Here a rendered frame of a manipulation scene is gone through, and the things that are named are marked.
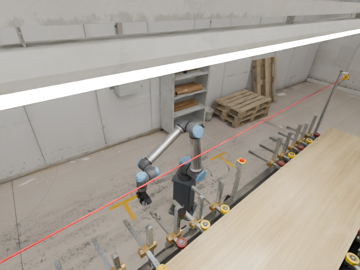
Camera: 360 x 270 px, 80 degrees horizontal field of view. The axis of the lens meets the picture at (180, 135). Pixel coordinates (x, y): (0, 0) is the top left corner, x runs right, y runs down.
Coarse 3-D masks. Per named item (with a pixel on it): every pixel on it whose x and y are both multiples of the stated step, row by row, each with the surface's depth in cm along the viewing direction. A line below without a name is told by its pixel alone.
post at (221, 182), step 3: (222, 180) 187; (219, 183) 188; (222, 183) 186; (219, 186) 189; (222, 186) 189; (219, 189) 190; (222, 189) 191; (219, 192) 192; (216, 195) 196; (219, 195) 193; (216, 198) 198; (219, 198) 195; (216, 201) 200; (219, 201) 199
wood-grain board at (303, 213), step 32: (320, 160) 252; (352, 160) 254; (256, 192) 207; (288, 192) 208; (320, 192) 209; (352, 192) 210; (224, 224) 176; (256, 224) 177; (288, 224) 178; (320, 224) 179; (352, 224) 180; (192, 256) 154; (224, 256) 154; (256, 256) 155; (288, 256) 156; (320, 256) 156
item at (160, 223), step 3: (150, 213) 190; (153, 213) 188; (159, 222) 180; (162, 222) 181; (162, 225) 178; (165, 225) 178; (162, 228) 179; (165, 228) 176; (168, 228) 176; (165, 231) 177; (168, 231) 174; (171, 231) 174; (168, 234) 173; (174, 240) 168
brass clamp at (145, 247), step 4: (144, 244) 153; (156, 244) 155; (140, 248) 150; (144, 248) 150; (148, 248) 151; (152, 248) 153; (140, 252) 148; (144, 252) 148; (140, 256) 149; (144, 256) 150
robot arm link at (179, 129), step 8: (176, 128) 210; (184, 128) 208; (168, 136) 206; (176, 136) 207; (160, 144) 203; (168, 144) 204; (152, 152) 200; (160, 152) 201; (144, 160) 196; (152, 160) 198; (144, 168) 191
